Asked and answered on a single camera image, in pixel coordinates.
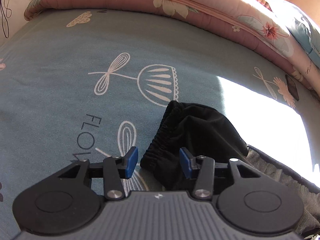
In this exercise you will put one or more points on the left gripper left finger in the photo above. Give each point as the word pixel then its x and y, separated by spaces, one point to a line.
pixel 129 162

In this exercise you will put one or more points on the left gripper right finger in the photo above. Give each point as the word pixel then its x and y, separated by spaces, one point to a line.
pixel 188 164

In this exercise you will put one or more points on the black track pants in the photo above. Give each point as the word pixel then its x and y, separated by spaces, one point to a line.
pixel 205 131

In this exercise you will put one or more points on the blue floral bed sheet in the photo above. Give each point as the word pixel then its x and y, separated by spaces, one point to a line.
pixel 86 84

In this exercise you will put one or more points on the pink floral quilt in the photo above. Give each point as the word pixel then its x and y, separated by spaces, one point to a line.
pixel 244 21

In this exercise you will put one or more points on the blue floral pillow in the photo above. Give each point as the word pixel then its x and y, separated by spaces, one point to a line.
pixel 300 25

